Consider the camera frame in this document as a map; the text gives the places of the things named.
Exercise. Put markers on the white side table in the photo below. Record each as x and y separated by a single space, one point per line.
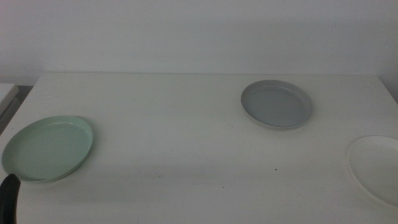
6 93

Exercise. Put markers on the white shallow bowl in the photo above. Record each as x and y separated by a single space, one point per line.
377 165

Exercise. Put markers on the pale green shallow bowl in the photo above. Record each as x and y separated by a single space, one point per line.
46 149

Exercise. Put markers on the grey shallow bowl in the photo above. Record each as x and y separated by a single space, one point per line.
276 105

